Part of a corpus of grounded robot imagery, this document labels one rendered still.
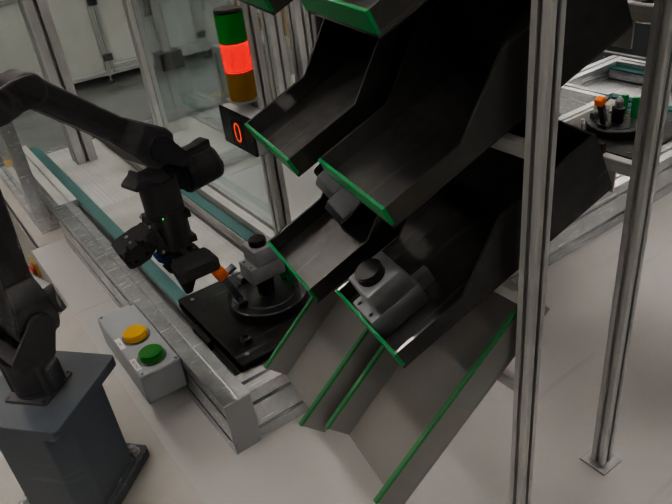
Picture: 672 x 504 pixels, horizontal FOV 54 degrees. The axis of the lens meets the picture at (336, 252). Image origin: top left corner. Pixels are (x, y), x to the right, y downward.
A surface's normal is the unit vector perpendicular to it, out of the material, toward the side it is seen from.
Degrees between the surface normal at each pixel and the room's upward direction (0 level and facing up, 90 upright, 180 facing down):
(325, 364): 45
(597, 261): 0
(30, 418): 0
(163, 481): 0
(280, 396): 90
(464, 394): 90
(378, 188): 25
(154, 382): 90
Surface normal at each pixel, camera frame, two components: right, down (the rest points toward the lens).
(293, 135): -0.47, -0.63
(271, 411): 0.59, 0.37
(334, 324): -0.71, -0.37
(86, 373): -0.11, -0.84
